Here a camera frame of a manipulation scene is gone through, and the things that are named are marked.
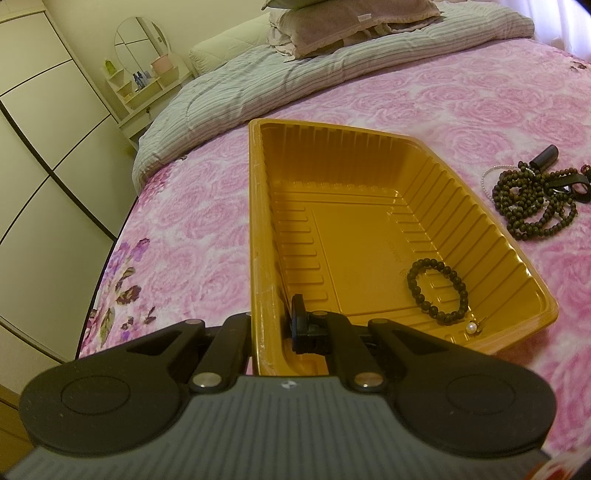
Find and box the white vanity shelf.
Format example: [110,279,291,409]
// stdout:
[105,52,195,149]

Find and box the black wrist watch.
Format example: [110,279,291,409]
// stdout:
[530,144,591,205]

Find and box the dark bead bracelet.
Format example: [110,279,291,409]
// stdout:
[406,259,471,324]

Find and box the cream wardrobe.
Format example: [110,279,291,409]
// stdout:
[0,0,118,363]

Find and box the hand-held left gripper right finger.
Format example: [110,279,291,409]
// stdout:
[289,295,463,394]

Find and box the grey striped quilt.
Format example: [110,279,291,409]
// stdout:
[131,4,536,190]

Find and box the pink curtain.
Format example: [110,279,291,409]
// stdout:
[503,0,591,61]

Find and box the white pearl necklace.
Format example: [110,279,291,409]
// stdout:
[481,165,519,202]

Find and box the mauve pillow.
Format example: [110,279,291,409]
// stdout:
[268,0,441,59]

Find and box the long dark bead necklace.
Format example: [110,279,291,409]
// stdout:
[492,161,578,241]

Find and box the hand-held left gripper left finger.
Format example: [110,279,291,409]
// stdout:
[121,313,253,394]

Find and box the yellow plastic tray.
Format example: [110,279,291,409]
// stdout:
[248,119,559,379]

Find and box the white headboard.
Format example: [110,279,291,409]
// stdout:
[188,28,274,77]

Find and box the round mirror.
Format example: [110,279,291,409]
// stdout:
[114,17,172,71]

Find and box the wooden furniture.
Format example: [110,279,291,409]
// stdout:
[0,385,34,468]

